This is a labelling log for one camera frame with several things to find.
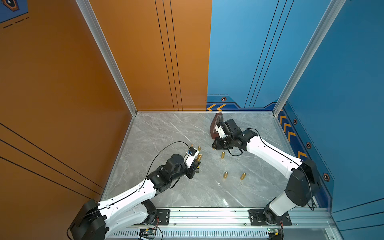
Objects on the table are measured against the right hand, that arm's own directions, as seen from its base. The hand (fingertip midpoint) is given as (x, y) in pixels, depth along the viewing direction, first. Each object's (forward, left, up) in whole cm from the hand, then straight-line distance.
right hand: (213, 145), depth 83 cm
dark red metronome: (+18, -4, +3) cm, 19 cm away
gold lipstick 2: (0, -7, -11) cm, 13 cm away
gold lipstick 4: (-13, -17, -12) cm, 24 cm away
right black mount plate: (-33, -20, -15) cm, 41 cm away
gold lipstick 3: (-12, -7, -12) cm, 19 cm away
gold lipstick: (-9, +8, +3) cm, 12 cm away
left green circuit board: (-38, +33, -18) cm, 54 cm away
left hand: (-9, +8, -1) cm, 12 cm away
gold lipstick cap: (+6, +8, -13) cm, 16 cm away
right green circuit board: (-39, -28, -16) cm, 50 cm away
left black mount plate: (-32, +25, -14) cm, 43 cm away
